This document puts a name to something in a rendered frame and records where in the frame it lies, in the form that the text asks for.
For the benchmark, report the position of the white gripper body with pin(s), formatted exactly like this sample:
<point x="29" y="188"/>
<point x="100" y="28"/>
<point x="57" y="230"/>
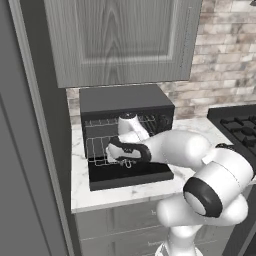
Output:
<point x="112" y="154"/>

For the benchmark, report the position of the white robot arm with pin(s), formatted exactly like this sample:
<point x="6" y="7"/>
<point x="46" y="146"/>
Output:
<point x="186" y="150"/>

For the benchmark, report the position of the black toaster oven door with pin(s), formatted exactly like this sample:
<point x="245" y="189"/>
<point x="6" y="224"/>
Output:
<point x="133" y="176"/>

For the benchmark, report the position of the black toaster oven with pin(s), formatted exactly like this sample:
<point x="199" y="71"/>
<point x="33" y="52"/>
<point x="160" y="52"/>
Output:
<point x="123" y="98"/>

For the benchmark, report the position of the dark oven front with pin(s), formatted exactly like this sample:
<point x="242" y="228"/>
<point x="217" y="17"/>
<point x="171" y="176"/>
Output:
<point x="245" y="226"/>

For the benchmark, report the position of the grey drawer front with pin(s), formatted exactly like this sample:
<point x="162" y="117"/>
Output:
<point x="123" y="216"/>
<point x="126" y="245"/>

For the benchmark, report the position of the tall grey cabinet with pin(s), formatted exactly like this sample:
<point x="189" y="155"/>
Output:
<point x="23" y="150"/>

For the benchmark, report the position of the black hob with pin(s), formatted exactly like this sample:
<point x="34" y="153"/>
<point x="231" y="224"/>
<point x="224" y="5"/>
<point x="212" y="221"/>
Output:
<point x="238" y="128"/>

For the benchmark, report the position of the grey wall cupboard door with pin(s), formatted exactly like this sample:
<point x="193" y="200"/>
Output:
<point x="123" y="43"/>

